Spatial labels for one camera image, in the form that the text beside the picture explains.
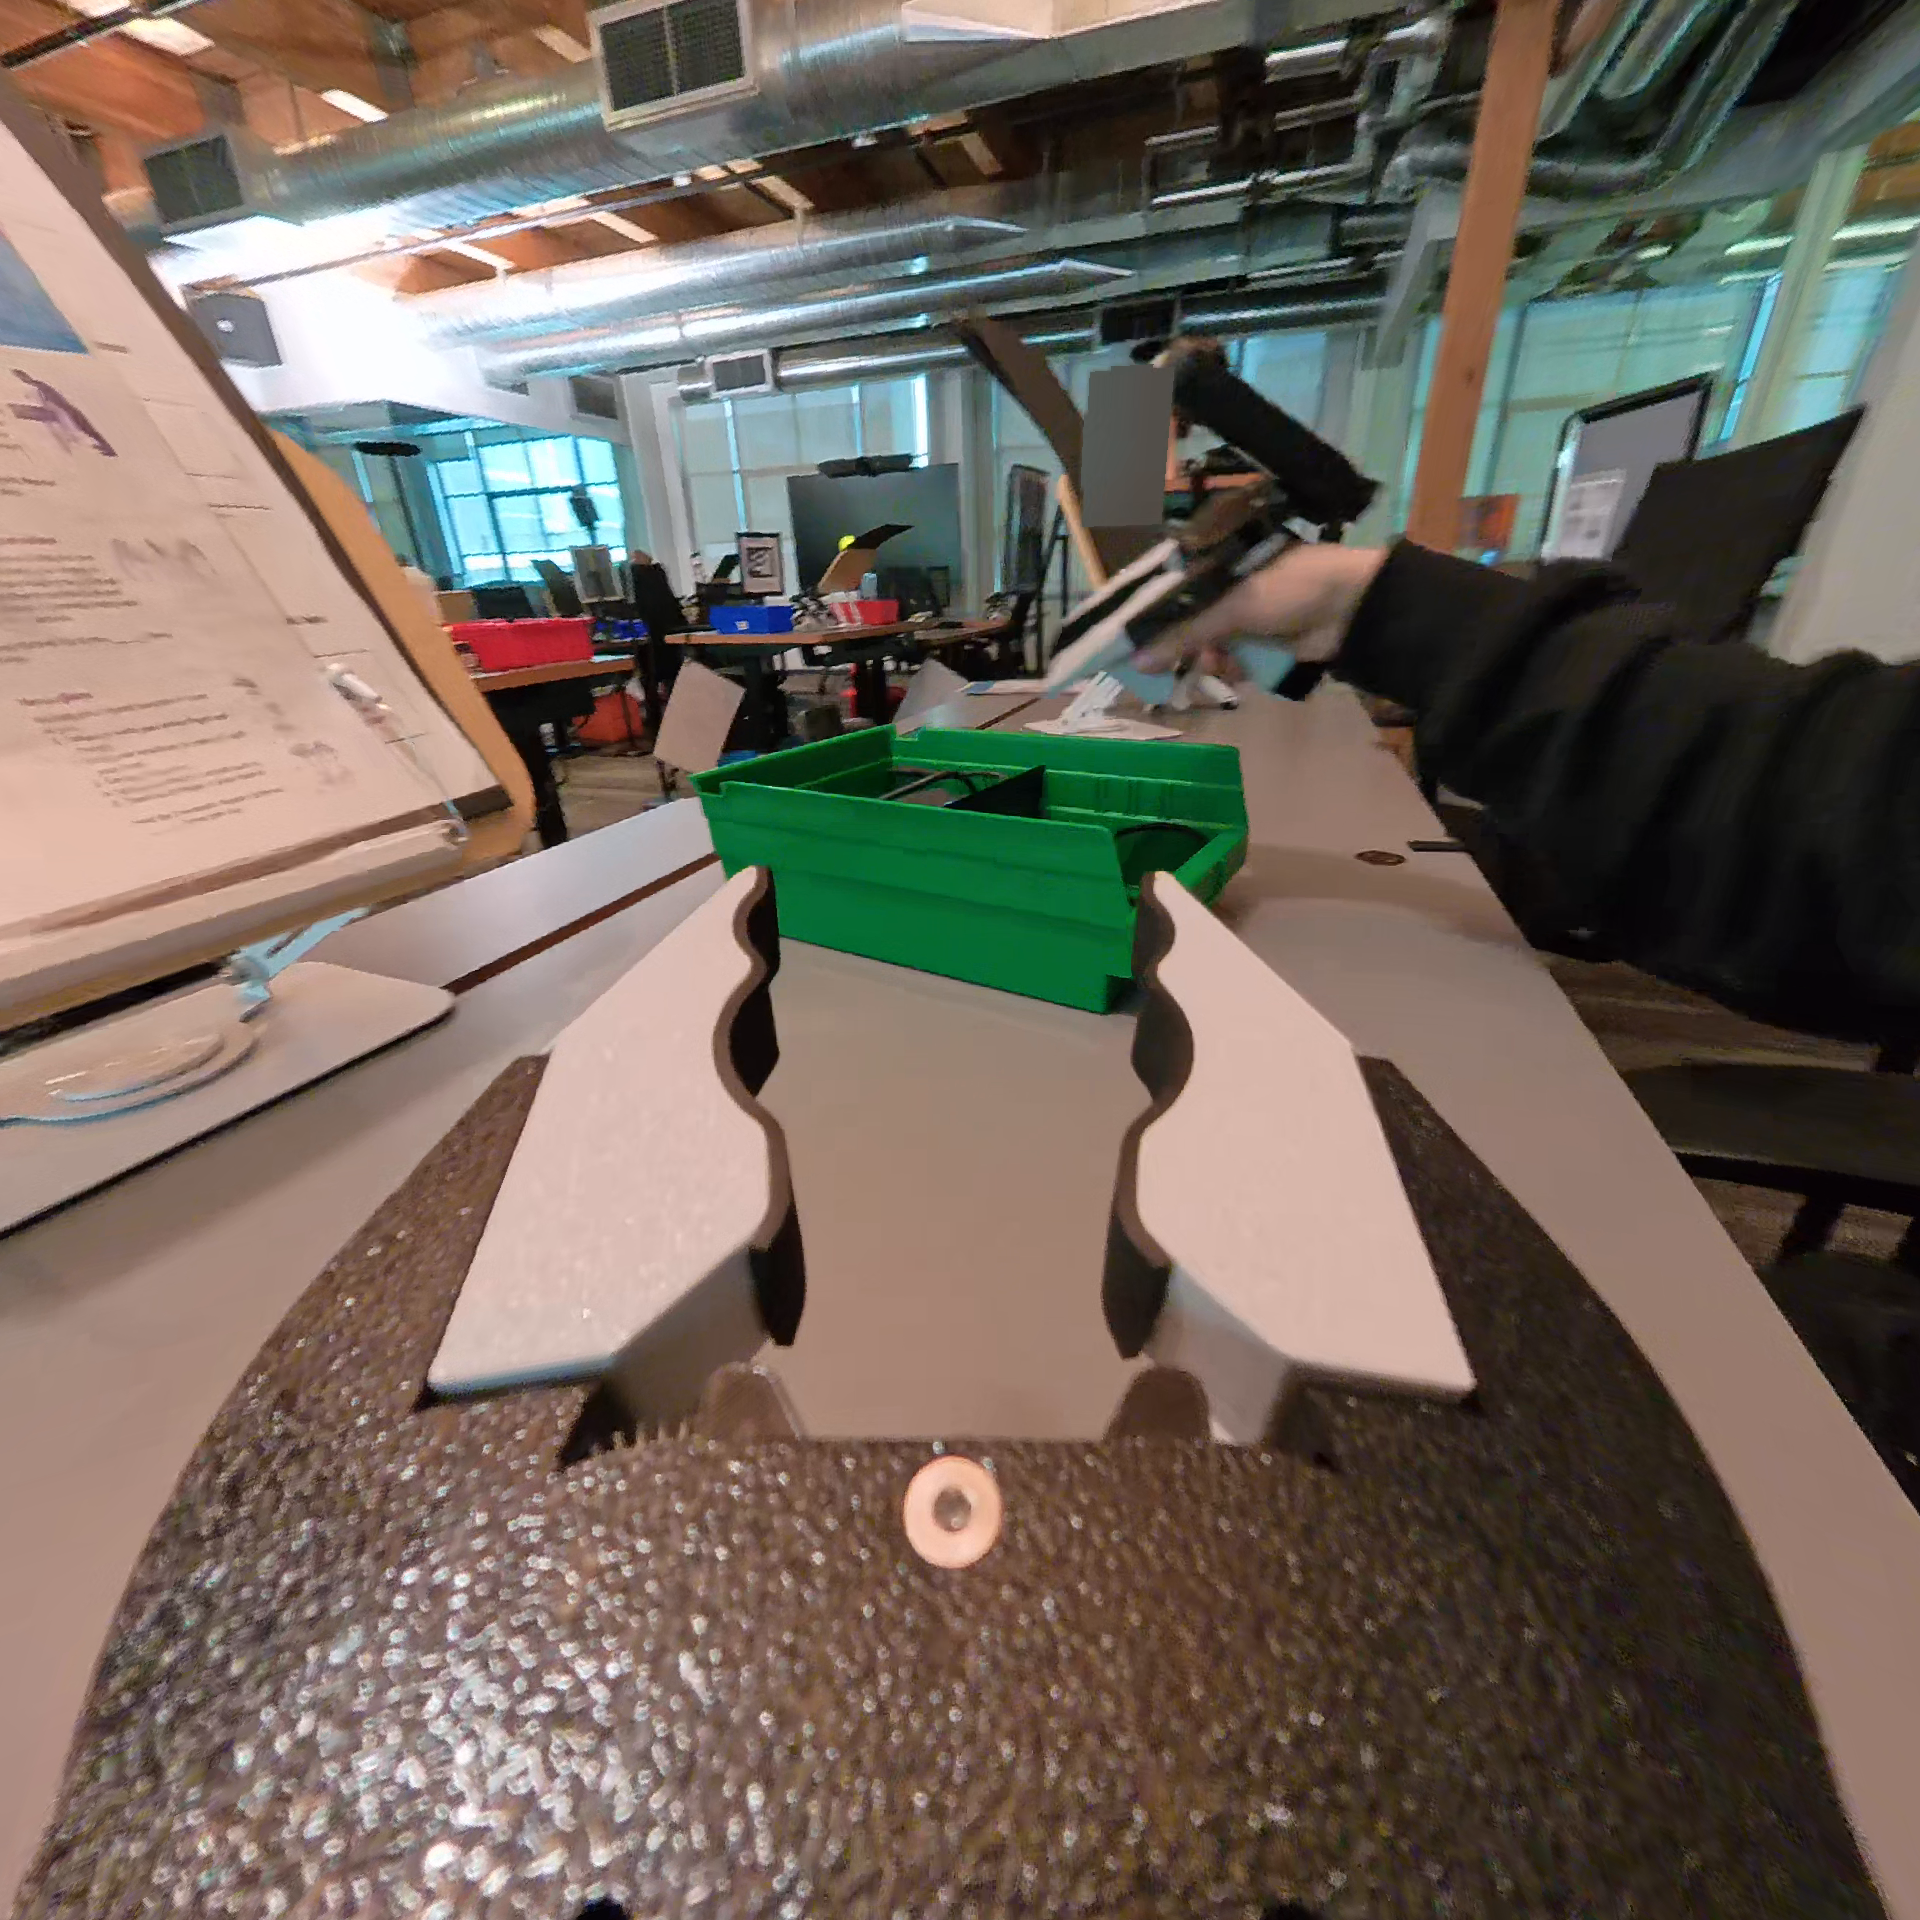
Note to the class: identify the green plastic bin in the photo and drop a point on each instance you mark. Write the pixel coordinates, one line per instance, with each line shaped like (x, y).
(932, 902)

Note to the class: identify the black chair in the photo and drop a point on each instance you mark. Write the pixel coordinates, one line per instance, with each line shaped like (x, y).
(1741, 525)

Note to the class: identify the red plastic bin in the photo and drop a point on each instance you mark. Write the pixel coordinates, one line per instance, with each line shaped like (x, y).
(518, 646)

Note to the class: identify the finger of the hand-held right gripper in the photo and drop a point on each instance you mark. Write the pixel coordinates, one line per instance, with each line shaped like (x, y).
(1133, 653)
(1119, 599)

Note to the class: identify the white air vent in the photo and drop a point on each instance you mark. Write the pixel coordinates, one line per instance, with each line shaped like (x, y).
(676, 60)

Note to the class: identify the large black monitor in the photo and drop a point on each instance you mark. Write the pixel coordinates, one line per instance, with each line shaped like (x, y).
(886, 518)

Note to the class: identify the person's right hand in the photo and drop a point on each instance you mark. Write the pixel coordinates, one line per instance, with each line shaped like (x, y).
(1306, 599)

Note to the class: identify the person's right forearm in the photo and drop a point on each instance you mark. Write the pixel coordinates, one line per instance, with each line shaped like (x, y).
(1651, 781)

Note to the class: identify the black board document stand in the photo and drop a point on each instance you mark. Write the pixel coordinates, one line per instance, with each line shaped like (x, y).
(1102, 713)

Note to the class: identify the laminated exercise sheet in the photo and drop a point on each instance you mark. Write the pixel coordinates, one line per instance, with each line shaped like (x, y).
(150, 676)

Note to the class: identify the black framed notice board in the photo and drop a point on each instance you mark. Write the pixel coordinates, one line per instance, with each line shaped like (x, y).
(1636, 450)

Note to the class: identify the wooden post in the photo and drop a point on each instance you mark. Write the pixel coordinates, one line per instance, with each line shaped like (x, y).
(1478, 301)

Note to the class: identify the wooden top desk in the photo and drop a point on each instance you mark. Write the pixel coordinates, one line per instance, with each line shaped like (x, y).
(839, 633)

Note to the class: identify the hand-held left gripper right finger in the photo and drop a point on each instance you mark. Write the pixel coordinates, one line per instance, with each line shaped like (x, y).
(1291, 1200)

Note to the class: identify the small blue bin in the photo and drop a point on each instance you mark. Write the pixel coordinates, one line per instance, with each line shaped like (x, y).
(750, 618)

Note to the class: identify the white instruction sheet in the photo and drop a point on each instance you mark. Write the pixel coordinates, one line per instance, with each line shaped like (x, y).
(218, 464)

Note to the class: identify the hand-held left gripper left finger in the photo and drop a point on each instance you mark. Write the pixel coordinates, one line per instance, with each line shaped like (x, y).
(629, 1185)

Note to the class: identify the wooden document stand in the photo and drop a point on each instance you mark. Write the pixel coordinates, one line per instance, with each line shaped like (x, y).
(301, 1037)

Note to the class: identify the grey square board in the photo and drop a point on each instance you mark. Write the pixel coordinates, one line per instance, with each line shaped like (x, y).
(934, 693)
(699, 721)

